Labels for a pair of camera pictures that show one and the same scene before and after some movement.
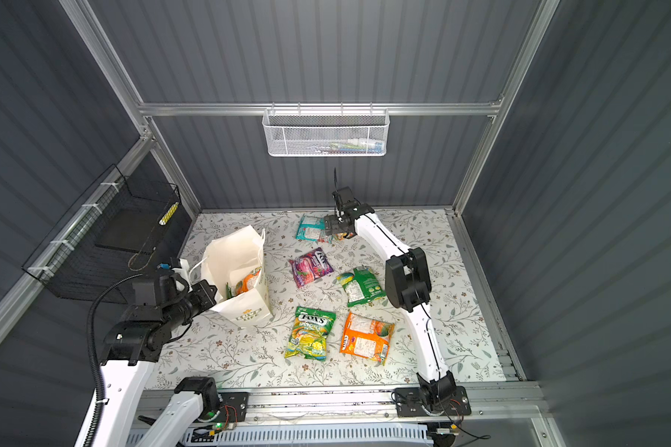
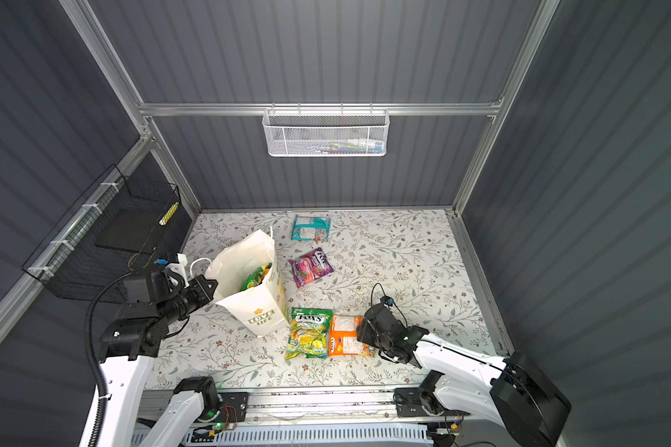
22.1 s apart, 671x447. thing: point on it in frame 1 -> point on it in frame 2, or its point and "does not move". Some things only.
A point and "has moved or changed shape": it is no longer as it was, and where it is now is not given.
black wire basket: x=119 y=230 does not move
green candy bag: x=361 y=287 -> x=256 y=277
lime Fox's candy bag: x=309 y=333 does not move
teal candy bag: x=312 y=228 does not move
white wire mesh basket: x=321 y=132 does not move
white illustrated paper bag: x=233 y=265 has moved or changed shape
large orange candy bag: x=367 y=338 has moved or changed shape
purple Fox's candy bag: x=309 y=266 does not move
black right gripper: x=335 y=226 -> x=363 y=332
